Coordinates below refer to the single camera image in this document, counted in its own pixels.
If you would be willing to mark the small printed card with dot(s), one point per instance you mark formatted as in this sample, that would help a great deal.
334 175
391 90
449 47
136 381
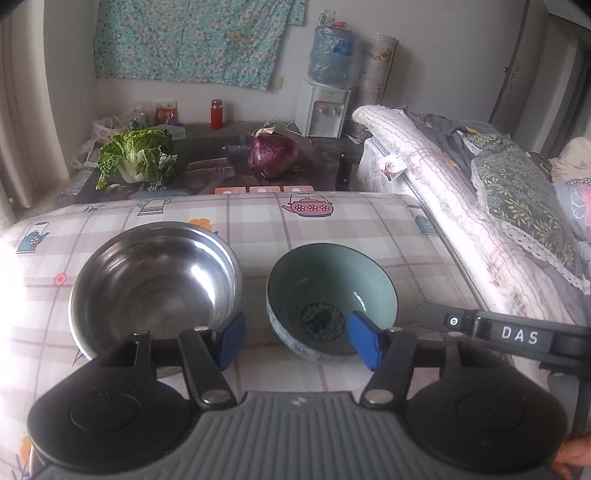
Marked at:
395 167

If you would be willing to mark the red bottle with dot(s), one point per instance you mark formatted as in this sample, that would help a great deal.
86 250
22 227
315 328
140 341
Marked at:
216 115

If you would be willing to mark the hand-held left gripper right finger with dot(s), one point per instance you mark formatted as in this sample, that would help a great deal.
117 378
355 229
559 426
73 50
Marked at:
364 341

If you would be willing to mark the beige curtain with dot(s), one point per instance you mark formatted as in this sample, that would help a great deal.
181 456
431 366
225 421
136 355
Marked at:
27 115

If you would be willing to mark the person's right hand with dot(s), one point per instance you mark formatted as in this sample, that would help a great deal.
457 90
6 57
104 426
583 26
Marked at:
575 454

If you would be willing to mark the white water dispenser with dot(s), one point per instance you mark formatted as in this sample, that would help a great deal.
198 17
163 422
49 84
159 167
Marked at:
323 106

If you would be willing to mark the white wardrobe door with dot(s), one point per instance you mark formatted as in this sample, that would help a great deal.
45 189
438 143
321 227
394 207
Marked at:
521 60

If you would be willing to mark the napa cabbage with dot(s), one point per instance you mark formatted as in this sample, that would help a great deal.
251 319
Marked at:
138 157

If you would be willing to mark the teal ceramic bowl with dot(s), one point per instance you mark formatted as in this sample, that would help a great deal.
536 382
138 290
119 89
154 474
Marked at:
323 281

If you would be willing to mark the teal floral wall cloth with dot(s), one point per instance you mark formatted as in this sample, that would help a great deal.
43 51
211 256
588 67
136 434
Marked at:
184 41

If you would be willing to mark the white plastic bag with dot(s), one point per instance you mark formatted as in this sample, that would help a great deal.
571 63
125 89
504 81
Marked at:
94 138

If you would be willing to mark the grey floral pillow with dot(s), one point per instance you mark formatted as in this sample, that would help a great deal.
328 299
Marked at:
521 194

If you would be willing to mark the red cabbage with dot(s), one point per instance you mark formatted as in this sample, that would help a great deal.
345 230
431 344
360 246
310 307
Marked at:
272 154

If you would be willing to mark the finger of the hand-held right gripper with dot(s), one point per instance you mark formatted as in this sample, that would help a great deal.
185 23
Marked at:
443 316

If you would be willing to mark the dark side table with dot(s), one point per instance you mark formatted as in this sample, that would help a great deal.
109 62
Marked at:
207 147

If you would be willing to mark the clear glass jar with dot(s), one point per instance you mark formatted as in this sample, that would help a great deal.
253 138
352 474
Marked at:
140 119

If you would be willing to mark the pink blanket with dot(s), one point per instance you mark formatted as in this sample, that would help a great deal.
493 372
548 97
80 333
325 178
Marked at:
575 207

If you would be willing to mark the red snack packet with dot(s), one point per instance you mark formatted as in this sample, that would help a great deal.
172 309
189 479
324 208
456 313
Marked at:
165 113

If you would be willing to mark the deep steel bowl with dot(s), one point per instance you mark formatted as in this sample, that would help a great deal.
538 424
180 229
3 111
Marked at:
157 277

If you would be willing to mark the white lace quilt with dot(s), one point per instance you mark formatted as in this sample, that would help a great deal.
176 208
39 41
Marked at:
438 175

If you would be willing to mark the white wall socket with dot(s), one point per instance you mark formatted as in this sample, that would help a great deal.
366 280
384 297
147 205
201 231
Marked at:
276 82

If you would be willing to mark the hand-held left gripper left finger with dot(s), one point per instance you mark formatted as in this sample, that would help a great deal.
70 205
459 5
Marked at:
233 339

